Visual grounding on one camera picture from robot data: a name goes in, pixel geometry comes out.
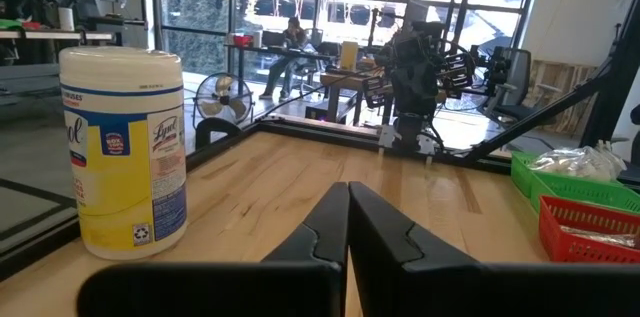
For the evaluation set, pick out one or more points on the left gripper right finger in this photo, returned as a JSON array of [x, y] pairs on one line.
[[390, 257]]

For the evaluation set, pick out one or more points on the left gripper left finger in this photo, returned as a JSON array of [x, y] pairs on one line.
[[320, 237]]

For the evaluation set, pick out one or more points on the clear bag white contents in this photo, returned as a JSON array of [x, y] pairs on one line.
[[575, 162]]

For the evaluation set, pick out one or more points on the red plastic basket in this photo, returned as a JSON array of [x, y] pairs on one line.
[[555, 237]]

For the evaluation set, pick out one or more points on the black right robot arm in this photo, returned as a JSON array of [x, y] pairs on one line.
[[410, 127]]

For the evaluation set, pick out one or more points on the grey office chair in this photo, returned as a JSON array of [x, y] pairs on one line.
[[515, 77]]

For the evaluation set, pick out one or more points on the wooden pallet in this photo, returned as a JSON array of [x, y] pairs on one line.
[[565, 92]]

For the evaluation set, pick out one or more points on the yellow canister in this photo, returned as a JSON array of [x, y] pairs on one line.
[[349, 55]]

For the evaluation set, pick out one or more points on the wooden work table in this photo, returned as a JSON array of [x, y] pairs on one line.
[[345, 79]]

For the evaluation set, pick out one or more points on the green plastic basket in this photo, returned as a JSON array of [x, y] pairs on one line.
[[575, 192], [520, 172]]

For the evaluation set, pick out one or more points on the black computer box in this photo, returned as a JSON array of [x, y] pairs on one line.
[[320, 113]]

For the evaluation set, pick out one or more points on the person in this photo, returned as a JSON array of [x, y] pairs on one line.
[[290, 52]]

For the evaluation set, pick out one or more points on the round floor fan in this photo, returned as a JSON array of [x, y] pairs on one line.
[[222, 99]]

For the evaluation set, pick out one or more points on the white cup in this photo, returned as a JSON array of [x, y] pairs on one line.
[[66, 19], [257, 39]]

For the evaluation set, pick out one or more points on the small red object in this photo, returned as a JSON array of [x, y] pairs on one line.
[[243, 40]]

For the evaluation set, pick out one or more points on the Lysol wipes canister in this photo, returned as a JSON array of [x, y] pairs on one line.
[[120, 167]]

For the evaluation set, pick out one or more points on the white long desk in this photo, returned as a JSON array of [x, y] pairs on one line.
[[60, 35]]

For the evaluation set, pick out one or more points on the black diagonal frame strut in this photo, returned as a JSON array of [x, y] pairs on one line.
[[540, 114]]

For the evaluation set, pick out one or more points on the black vertical frame post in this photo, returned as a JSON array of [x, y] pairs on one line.
[[615, 82]]

